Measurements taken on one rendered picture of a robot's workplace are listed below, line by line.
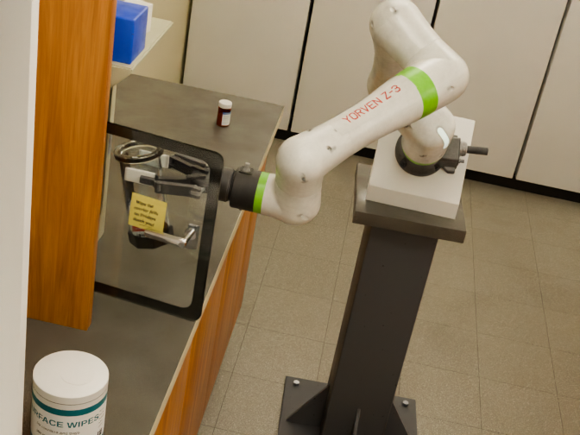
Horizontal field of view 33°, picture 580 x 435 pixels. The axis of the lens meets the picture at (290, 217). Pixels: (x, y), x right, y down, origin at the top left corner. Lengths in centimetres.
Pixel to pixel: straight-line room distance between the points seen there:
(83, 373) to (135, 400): 21
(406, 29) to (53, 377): 109
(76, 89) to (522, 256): 323
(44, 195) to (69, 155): 11
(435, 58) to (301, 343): 180
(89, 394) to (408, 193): 135
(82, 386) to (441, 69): 104
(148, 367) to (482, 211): 328
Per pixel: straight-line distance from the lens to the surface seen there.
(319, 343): 377
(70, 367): 176
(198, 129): 304
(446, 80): 218
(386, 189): 277
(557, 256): 485
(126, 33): 188
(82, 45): 180
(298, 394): 348
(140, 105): 315
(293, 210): 205
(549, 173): 532
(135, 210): 198
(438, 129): 258
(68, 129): 188
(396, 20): 224
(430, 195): 278
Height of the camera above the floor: 220
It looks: 29 degrees down
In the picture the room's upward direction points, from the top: 11 degrees clockwise
